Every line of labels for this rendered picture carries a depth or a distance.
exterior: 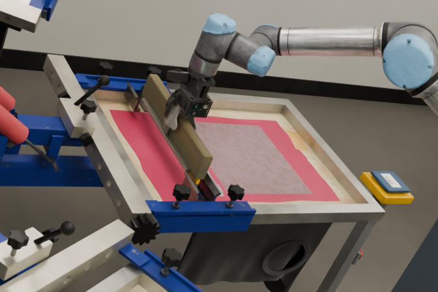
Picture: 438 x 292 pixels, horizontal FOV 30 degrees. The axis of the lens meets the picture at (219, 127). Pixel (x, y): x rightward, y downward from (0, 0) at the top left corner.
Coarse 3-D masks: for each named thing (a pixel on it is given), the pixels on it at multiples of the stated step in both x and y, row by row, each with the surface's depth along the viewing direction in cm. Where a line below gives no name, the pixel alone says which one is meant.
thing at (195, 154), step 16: (160, 80) 231; (144, 96) 233; (160, 96) 225; (160, 112) 225; (192, 128) 215; (176, 144) 217; (192, 144) 210; (192, 160) 210; (208, 160) 207; (192, 176) 210
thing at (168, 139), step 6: (144, 102) 230; (150, 108) 229; (150, 114) 227; (156, 120) 225; (162, 126) 223; (162, 132) 221; (168, 138) 219; (168, 144) 218; (174, 144) 218; (174, 150) 216; (180, 156) 214; (180, 162) 213; (186, 168) 210
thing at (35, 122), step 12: (24, 120) 199; (36, 120) 201; (48, 120) 203; (60, 120) 205; (36, 132) 199; (48, 132) 200; (60, 132) 202; (24, 144) 199; (36, 144) 201; (48, 144) 202; (72, 144) 206
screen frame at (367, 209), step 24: (96, 96) 237; (120, 96) 241; (216, 96) 260; (240, 96) 266; (288, 120) 272; (120, 144) 216; (312, 144) 261; (336, 168) 251; (144, 192) 202; (360, 192) 242; (264, 216) 214; (288, 216) 219; (312, 216) 224; (336, 216) 229; (360, 216) 234
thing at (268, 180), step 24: (144, 168) 217; (168, 168) 221; (216, 168) 230; (240, 168) 235; (264, 168) 240; (288, 168) 246; (312, 168) 251; (168, 192) 212; (264, 192) 229; (288, 192) 234; (312, 192) 239
